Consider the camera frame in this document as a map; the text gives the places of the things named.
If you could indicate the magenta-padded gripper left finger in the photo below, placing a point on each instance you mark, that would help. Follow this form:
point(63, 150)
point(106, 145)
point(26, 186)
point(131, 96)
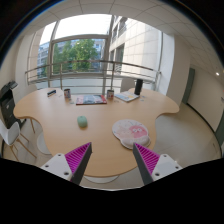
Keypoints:
point(60, 165)

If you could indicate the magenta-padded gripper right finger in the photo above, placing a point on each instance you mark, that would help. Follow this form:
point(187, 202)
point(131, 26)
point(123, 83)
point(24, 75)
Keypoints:
point(165, 166)

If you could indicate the mint green computer mouse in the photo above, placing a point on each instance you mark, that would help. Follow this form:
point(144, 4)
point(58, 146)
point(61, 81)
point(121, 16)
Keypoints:
point(82, 121)

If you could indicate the white round table base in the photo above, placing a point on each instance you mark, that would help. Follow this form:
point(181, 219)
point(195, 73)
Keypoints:
point(100, 179)
point(42, 144)

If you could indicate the white chair with wooden legs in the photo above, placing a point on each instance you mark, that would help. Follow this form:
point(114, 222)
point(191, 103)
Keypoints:
point(10, 133)

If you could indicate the printed mug with dark rim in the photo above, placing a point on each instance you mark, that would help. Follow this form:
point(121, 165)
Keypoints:
point(67, 93)

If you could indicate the red covered magazine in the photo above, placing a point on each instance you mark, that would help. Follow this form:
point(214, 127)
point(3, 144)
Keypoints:
point(90, 99)

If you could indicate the light blue covered book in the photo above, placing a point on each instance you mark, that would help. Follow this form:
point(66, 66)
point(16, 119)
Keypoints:
point(126, 96)

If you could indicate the black upright box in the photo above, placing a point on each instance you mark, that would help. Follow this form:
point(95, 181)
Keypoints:
point(138, 86)

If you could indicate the dark green door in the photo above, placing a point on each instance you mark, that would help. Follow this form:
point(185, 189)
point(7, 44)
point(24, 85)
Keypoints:
point(190, 86)

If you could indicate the white and red mug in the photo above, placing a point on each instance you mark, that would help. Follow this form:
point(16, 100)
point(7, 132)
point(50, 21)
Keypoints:
point(110, 94)

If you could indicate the grey chair behind table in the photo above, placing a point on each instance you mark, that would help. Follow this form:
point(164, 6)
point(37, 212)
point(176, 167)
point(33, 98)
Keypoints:
point(126, 85)

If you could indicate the metal balcony railing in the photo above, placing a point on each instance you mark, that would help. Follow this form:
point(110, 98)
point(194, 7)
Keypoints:
point(100, 62)

